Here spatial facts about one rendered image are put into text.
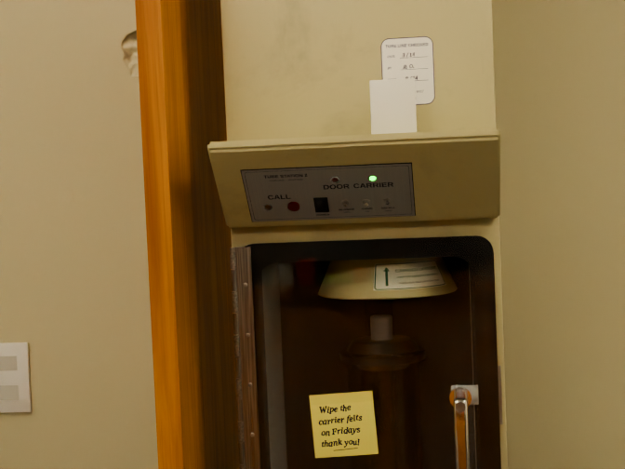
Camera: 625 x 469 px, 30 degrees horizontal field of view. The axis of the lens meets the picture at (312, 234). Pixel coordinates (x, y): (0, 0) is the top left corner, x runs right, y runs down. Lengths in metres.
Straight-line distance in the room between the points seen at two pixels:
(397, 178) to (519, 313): 0.58
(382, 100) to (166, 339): 0.36
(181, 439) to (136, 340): 0.56
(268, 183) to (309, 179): 0.05
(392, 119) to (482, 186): 0.13
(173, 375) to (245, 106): 0.33
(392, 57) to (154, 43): 0.28
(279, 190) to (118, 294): 0.63
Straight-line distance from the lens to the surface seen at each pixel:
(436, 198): 1.33
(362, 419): 1.41
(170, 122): 1.35
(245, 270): 1.40
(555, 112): 1.82
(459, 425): 1.35
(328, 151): 1.28
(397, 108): 1.30
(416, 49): 1.39
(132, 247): 1.89
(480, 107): 1.38
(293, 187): 1.32
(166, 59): 1.35
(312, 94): 1.39
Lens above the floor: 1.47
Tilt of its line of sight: 3 degrees down
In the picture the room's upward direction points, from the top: 2 degrees counter-clockwise
